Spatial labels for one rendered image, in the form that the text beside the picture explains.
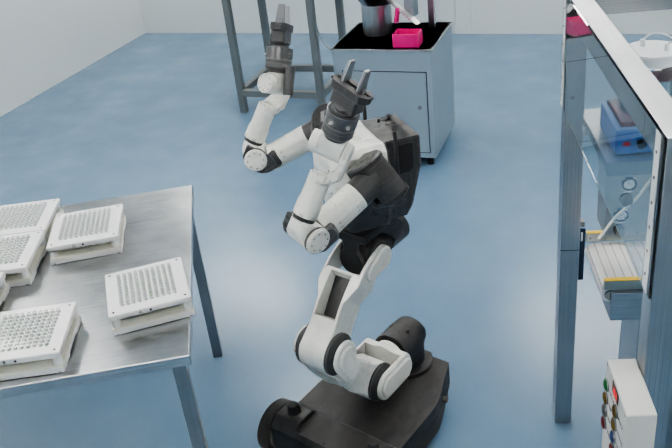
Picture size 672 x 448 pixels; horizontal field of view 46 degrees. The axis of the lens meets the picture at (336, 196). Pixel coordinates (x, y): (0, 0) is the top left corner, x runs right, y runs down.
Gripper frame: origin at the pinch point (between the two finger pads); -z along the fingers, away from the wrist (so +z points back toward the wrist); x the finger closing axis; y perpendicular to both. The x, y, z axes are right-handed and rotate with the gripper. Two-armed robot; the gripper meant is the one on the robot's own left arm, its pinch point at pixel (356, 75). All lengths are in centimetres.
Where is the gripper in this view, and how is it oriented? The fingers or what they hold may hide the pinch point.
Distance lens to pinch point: 205.8
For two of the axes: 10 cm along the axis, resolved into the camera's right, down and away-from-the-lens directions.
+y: 6.4, -3.0, 7.0
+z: -2.8, 7.7, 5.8
